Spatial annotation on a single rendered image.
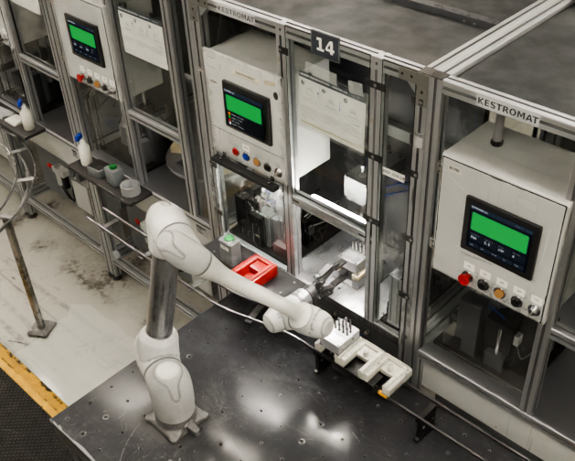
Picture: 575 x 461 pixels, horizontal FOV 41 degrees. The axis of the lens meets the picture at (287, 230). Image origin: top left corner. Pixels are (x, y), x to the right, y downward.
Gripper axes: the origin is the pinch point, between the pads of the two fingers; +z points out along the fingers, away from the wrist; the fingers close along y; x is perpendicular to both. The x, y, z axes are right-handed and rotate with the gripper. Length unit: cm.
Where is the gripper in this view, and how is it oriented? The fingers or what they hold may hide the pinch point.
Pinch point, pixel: (339, 271)
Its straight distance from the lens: 316.3
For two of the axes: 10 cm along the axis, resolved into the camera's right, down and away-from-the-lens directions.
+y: -0.3, -7.8, -6.2
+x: -7.2, -4.1, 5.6
